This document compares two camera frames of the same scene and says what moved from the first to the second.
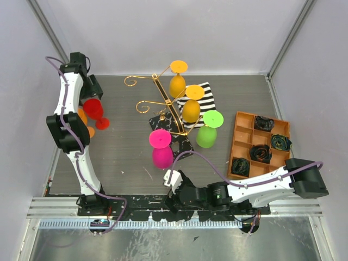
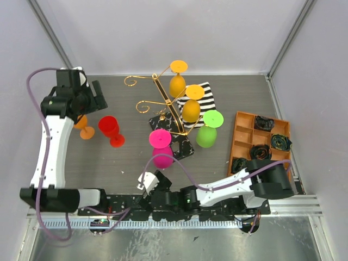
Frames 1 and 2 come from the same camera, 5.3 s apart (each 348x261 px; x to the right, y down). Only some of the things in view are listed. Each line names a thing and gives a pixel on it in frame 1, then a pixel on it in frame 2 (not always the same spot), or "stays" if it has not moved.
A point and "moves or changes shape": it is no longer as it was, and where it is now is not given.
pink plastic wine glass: (162, 153) stays
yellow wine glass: (191, 107) stays
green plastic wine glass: (206, 135) stays
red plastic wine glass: (93, 109) moves or changes shape
